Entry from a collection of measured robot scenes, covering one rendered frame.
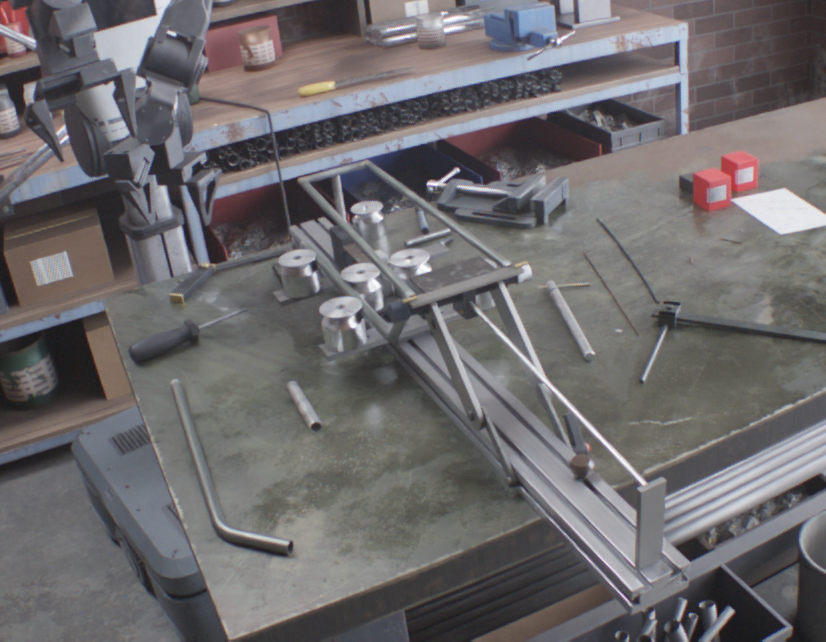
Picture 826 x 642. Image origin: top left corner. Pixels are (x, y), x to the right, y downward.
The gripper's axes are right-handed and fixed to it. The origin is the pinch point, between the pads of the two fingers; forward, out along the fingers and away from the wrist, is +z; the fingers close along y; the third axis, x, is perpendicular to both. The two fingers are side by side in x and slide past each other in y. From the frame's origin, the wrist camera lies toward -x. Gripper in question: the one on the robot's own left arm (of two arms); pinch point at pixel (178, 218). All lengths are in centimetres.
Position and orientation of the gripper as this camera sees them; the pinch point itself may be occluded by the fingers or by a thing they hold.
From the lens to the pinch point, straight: 142.3
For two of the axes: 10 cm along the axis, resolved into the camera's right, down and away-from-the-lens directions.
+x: 3.2, -4.8, 8.1
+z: 1.2, 8.7, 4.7
